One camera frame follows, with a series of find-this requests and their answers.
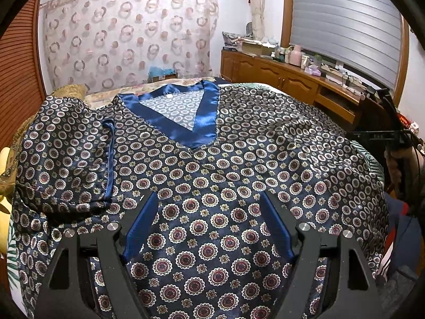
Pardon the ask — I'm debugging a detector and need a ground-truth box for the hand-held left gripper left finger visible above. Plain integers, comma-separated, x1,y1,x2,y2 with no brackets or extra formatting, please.
30,191,160,319

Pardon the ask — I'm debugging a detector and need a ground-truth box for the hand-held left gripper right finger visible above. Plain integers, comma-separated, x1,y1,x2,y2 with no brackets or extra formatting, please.
261,191,390,319

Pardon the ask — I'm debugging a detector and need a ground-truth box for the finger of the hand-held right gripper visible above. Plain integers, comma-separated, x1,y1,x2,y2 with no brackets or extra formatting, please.
360,87,407,133
345,131,412,142

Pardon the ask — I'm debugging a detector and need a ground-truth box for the navy medallion print satin shirt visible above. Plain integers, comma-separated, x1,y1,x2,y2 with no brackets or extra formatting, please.
11,80,387,319

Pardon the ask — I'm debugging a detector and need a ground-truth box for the person's right hand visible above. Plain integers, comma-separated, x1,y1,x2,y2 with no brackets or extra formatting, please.
384,148,405,194

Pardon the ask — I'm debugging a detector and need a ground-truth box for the palm leaf print sheet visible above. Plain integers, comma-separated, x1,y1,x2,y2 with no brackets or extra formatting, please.
0,81,387,283

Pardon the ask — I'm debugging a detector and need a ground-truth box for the grey window blind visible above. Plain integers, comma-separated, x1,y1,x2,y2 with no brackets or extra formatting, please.
288,0,405,90

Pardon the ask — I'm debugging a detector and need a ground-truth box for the person's navy striped clothing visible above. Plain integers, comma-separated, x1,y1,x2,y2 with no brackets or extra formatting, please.
375,191,425,286

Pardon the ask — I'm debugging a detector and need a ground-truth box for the pink jug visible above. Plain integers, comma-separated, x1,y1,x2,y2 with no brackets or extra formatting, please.
287,44,303,66

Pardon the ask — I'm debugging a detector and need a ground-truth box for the wooden sideboard cabinet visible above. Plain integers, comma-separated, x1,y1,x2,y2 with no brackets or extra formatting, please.
220,49,366,123

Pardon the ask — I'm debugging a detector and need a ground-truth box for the floral blanket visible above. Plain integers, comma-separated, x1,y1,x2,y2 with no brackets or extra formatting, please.
83,77,186,108

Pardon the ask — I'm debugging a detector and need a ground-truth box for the yellow cloth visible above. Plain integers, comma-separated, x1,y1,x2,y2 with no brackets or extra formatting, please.
0,147,14,215

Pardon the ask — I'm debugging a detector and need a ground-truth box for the open cardboard box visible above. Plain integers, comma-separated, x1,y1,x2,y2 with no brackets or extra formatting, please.
240,39,270,57

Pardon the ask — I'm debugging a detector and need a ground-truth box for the cardboard box with blue cloth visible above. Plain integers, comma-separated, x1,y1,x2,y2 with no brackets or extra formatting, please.
148,66,178,81

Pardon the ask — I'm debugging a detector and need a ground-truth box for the cream lace curtain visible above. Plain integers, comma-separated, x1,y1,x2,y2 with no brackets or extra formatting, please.
247,0,268,42

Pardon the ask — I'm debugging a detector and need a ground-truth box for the wooden louvered door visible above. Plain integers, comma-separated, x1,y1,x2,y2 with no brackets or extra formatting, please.
0,0,47,150

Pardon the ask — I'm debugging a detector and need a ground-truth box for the sheer circle print curtain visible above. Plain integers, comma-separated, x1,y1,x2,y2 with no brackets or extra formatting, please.
40,0,220,94

